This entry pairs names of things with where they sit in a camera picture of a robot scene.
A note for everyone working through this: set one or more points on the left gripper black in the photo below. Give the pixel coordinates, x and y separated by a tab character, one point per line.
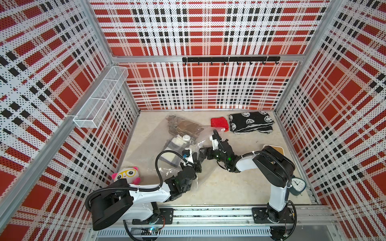
196	163

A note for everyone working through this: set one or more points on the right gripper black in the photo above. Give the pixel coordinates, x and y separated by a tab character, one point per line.
208	150

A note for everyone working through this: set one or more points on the grey white plaid scarf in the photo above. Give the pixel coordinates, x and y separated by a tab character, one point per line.
176	144

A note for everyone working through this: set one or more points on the red knitted scarf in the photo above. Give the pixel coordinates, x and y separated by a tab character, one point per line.
220	122

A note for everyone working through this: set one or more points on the clear plastic vacuum bag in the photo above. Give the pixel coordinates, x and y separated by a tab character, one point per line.
150	146

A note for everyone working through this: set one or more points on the brown fringed scarf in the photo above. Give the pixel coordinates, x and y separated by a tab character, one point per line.
180	126

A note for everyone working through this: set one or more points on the black smiley face scarf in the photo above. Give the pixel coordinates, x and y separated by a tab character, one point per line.
247	122

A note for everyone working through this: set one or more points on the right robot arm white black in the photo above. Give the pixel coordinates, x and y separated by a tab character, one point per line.
275	167

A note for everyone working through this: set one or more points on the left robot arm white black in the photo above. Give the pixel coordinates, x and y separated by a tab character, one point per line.
122	200

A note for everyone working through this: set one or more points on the white vacuum bag valve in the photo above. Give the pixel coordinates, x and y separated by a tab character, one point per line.
186	138

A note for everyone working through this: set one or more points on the pink white plush toy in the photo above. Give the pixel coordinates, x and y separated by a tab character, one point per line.
131	174

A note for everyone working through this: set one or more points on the white box with cork lid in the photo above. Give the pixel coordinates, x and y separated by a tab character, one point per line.
277	148

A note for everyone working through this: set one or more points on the teal heart alarm clock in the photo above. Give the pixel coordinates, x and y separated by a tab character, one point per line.
298	185

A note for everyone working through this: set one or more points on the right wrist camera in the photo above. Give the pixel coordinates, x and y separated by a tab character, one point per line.
216	140

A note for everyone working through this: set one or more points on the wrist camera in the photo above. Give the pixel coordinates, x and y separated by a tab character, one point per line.
216	140
188	155

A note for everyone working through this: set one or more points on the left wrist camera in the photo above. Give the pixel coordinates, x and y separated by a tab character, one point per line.
188	155

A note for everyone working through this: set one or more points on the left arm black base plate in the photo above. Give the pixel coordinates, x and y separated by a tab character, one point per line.
164	217

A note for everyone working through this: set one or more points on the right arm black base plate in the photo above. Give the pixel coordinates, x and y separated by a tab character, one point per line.
264	215

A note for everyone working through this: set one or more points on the black wall hook rail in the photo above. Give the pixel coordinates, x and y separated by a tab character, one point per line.
261	59

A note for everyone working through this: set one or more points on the white mesh wall basket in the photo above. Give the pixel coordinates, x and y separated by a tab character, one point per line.
96	107

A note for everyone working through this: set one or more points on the aluminium front rail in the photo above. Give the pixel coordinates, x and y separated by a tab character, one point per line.
228	222

